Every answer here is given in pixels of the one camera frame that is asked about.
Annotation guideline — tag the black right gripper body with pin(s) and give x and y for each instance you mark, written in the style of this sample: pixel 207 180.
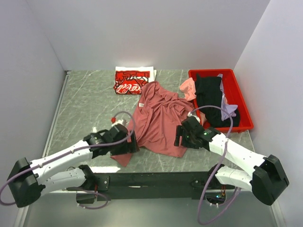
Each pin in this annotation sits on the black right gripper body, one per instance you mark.
pixel 187 139

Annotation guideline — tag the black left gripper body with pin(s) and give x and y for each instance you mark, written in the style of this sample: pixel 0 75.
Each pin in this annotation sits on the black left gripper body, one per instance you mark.
pixel 124 147

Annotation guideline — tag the dusty rose t-shirt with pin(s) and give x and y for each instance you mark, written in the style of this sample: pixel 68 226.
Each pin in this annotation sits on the dusty rose t-shirt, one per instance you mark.
pixel 156 117

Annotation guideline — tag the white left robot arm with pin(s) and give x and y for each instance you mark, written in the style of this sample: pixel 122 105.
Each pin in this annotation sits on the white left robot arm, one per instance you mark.
pixel 30 180

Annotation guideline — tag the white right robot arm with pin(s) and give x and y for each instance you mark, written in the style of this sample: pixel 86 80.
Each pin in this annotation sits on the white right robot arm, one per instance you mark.
pixel 261 175

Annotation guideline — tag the black shirt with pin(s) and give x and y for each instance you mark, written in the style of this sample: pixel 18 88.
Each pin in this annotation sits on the black shirt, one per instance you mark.
pixel 208 94

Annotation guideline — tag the lavender shirt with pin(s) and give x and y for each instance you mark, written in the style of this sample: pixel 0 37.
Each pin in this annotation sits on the lavender shirt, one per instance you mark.
pixel 226 109

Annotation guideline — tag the light salmon pink shirt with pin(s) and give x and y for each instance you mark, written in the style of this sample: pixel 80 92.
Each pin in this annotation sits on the light salmon pink shirt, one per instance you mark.
pixel 188 89

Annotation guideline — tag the black base crossbar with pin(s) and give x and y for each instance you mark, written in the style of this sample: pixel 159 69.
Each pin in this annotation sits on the black base crossbar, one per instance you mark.
pixel 148 185

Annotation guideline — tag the folded red white Coca-Cola shirt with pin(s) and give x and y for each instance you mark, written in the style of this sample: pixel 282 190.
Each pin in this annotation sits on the folded red white Coca-Cola shirt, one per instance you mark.
pixel 130 80

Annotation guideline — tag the red plastic bin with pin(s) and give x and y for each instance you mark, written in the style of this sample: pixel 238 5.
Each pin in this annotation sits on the red plastic bin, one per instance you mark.
pixel 232 92

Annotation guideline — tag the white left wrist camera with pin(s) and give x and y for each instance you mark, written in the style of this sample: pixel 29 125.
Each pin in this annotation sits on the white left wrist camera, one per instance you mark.
pixel 116 121

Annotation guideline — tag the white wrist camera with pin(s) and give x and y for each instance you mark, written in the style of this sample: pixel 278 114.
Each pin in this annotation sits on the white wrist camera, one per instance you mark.
pixel 116 121
pixel 193 115

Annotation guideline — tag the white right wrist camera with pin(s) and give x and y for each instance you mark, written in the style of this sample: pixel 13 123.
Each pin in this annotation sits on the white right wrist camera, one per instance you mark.
pixel 193 115

